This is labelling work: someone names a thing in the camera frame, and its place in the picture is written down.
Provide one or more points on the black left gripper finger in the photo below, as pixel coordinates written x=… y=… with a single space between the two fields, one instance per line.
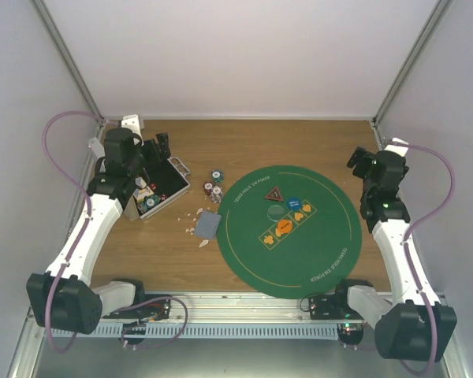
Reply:
x=152 y=153
x=163 y=145

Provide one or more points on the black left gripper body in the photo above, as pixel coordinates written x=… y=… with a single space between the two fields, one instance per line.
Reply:
x=149 y=160

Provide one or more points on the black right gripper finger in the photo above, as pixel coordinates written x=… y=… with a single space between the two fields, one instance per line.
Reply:
x=362 y=173
x=358 y=158

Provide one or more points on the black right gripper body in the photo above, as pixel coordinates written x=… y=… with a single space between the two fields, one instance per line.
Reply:
x=368 y=180

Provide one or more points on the blue orange 10 chip stack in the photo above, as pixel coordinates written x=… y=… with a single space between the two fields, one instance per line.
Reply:
x=216 y=194

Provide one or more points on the blue small blind button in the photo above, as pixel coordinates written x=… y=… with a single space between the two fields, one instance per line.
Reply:
x=294 y=203

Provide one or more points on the black red triangular all-in button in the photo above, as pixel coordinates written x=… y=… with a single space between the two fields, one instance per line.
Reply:
x=274 y=195

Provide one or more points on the orange big blind button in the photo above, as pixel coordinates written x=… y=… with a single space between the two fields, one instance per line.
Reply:
x=283 y=227

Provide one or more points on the clear round dealer button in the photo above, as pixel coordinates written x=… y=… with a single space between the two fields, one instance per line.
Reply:
x=275 y=212

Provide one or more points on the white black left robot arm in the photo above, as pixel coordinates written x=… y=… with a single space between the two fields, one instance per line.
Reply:
x=62 y=297

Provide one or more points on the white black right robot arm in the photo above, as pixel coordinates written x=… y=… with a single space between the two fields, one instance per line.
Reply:
x=413 y=325

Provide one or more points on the silver aluminium poker case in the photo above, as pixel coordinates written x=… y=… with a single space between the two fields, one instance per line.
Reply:
x=169 y=182

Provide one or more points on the chip stack inside case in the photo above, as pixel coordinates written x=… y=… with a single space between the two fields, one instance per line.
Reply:
x=151 y=202

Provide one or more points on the red black 100 chip stack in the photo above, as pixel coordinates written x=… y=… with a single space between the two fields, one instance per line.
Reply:
x=207 y=188

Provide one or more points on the blue green 50 chip stack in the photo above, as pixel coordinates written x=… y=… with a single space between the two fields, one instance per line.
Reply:
x=217 y=176

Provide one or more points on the blue playing card deck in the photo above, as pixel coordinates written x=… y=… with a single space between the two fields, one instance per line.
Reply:
x=207 y=225

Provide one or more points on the round green poker mat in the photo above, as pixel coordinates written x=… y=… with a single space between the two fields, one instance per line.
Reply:
x=321 y=250

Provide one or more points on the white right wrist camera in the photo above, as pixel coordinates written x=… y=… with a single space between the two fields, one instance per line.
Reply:
x=397 y=146

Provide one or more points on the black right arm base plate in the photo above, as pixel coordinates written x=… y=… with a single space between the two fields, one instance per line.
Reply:
x=330 y=307

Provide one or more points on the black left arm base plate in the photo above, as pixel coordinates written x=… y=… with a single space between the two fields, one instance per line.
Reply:
x=151 y=312

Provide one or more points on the grey slotted cable duct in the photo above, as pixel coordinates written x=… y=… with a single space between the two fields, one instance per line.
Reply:
x=219 y=331

